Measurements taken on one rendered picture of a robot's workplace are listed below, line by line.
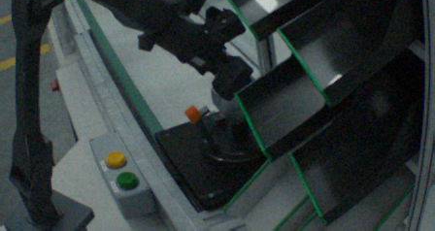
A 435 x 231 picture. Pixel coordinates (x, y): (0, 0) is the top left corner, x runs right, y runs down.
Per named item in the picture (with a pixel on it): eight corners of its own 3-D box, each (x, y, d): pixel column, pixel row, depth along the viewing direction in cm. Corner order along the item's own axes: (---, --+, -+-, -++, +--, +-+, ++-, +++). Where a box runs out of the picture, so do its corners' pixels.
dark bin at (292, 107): (271, 163, 81) (240, 123, 77) (243, 106, 92) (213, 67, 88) (423, 44, 78) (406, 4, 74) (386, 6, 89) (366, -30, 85)
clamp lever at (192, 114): (209, 148, 118) (187, 116, 113) (204, 141, 119) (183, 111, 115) (226, 135, 118) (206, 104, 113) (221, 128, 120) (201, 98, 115)
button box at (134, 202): (125, 220, 117) (117, 197, 114) (95, 162, 134) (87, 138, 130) (158, 212, 119) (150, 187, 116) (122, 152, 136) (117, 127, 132)
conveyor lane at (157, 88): (215, 246, 115) (207, 210, 109) (96, 57, 181) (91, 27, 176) (347, 188, 123) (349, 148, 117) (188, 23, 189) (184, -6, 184)
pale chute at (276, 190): (264, 265, 92) (243, 259, 89) (244, 217, 103) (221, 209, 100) (388, 126, 83) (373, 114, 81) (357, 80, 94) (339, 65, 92)
